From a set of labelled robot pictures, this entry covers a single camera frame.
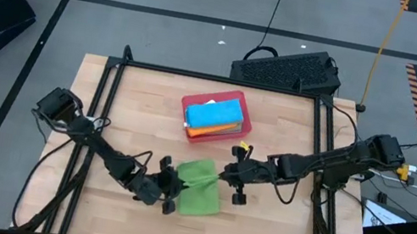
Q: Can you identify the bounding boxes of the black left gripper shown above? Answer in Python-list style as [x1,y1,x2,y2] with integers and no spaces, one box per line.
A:
[150,153,195,219]

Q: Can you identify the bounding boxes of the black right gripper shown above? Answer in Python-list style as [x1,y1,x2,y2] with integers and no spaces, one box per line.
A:
[214,142,258,208]

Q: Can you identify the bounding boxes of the bright green microfiber towel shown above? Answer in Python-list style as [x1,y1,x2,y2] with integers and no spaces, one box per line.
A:
[168,153,229,223]

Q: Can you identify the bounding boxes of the orange microfiber towel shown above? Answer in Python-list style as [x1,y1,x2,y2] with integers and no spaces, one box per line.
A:
[185,114,241,146]

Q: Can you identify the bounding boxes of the blue microfiber towel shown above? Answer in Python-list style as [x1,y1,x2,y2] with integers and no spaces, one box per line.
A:
[182,90,248,137]

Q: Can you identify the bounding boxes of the red plastic tray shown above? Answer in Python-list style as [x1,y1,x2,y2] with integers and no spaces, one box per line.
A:
[174,80,259,154]

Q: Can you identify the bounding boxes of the black perforated computer case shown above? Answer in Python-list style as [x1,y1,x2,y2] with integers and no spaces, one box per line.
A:
[228,35,348,100]

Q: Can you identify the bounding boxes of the yellow power adapter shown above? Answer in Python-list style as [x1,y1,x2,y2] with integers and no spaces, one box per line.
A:
[394,162,413,181]

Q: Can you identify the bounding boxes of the black aluminium table frame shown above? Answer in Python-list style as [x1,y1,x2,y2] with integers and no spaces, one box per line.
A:
[9,30,402,234]

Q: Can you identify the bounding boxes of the black floor cable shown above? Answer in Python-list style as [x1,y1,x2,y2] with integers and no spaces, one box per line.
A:
[261,0,289,53]

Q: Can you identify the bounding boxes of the yellow hanging cable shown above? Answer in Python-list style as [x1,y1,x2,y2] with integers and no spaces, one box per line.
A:
[358,0,411,118]

